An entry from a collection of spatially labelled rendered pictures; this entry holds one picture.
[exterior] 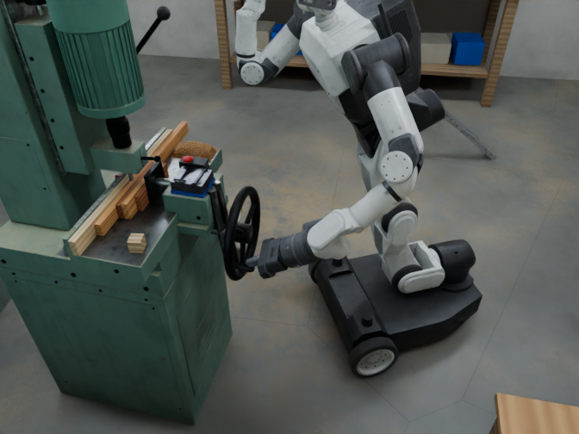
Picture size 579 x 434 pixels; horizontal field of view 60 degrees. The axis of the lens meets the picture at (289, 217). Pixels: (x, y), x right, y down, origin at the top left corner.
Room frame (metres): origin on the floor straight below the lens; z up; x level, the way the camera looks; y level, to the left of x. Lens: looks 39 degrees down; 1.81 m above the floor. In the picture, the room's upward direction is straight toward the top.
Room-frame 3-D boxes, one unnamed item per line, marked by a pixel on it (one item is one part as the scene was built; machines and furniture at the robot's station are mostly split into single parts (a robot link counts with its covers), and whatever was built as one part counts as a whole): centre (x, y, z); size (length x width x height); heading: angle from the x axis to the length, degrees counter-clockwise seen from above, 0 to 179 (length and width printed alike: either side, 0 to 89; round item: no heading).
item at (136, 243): (0.99, 0.40, 0.92); 0.04 x 0.04 x 0.04; 86
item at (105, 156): (1.24, 0.49, 1.03); 0.14 x 0.07 x 0.09; 76
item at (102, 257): (1.22, 0.36, 0.87); 0.61 x 0.30 x 0.06; 166
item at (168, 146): (1.33, 0.45, 0.92); 0.59 x 0.02 x 0.04; 166
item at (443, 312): (1.53, -0.49, 0.19); 0.64 x 0.52 x 0.33; 106
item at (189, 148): (1.47, 0.32, 0.92); 0.14 x 0.09 x 0.04; 76
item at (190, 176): (1.21, 0.28, 0.99); 0.13 x 0.11 x 0.06; 166
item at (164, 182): (1.23, 0.37, 0.95); 0.09 x 0.07 x 0.09; 166
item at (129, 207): (1.22, 0.44, 0.93); 0.21 x 0.02 x 0.06; 166
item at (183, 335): (1.27, 0.59, 0.35); 0.58 x 0.45 x 0.71; 76
